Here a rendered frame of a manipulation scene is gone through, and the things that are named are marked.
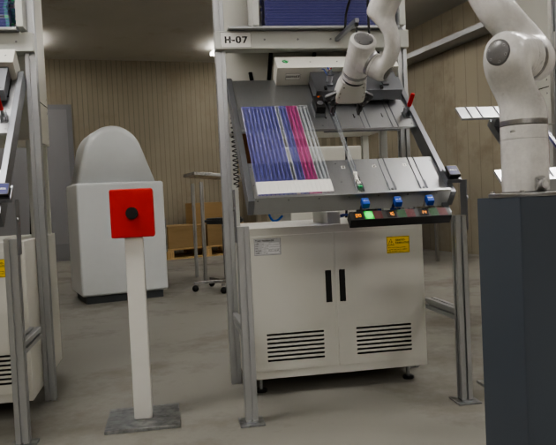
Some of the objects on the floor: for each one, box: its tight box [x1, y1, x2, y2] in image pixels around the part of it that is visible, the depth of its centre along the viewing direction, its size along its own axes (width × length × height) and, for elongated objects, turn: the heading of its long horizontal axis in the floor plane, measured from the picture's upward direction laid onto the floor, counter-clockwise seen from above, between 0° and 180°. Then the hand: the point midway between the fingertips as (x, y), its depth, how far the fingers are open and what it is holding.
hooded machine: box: [66, 126, 169, 305], centre depth 537 cm, size 72×59×134 cm
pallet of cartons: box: [167, 202, 244, 260], centre depth 930 cm, size 129×98×72 cm
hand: (345, 110), depth 237 cm, fingers open, 8 cm apart
